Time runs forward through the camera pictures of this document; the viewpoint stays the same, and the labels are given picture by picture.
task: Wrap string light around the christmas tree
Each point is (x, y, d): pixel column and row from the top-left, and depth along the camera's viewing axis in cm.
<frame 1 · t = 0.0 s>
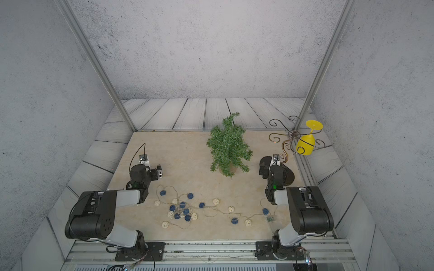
left hand: (152, 165, 94), fingers open
right hand: (274, 163, 93), fingers open
small green christmas tree: (229, 148, 75), point 30 cm above the table
string light with rattan balls: (183, 207, 86), point 2 cm above the table
black metal glass rack: (293, 138, 77), point 31 cm above the table

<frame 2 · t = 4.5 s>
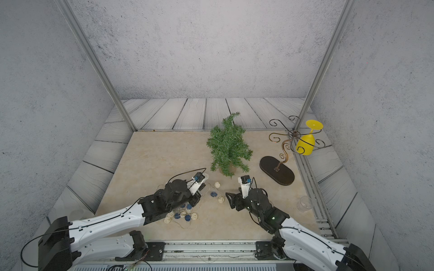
left hand: (205, 186, 76), fingers closed
right hand: (233, 192, 80), fingers open
clear glass near right: (304, 203, 86), point 3 cm above the table
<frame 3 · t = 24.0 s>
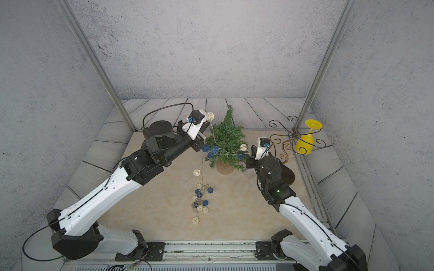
left hand: (208, 121, 58), fingers closed
right hand: (252, 146, 74), fingers closed
string light with rattan balls: (199, 204, 86), point 3 cm above the table
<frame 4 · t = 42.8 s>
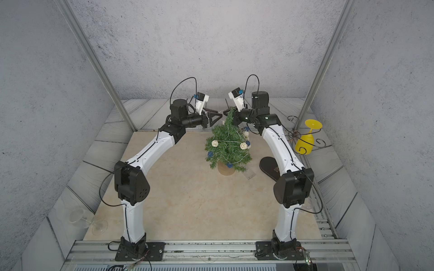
left hand: (221, 114, 78), fingers open
right hand: (223, 111, 78), fingers closed
string light with rattan balls: (244, 145, 75), point 31 cm above the table
clear wine glass left: (99, 226, 81), point 2 cm above the table
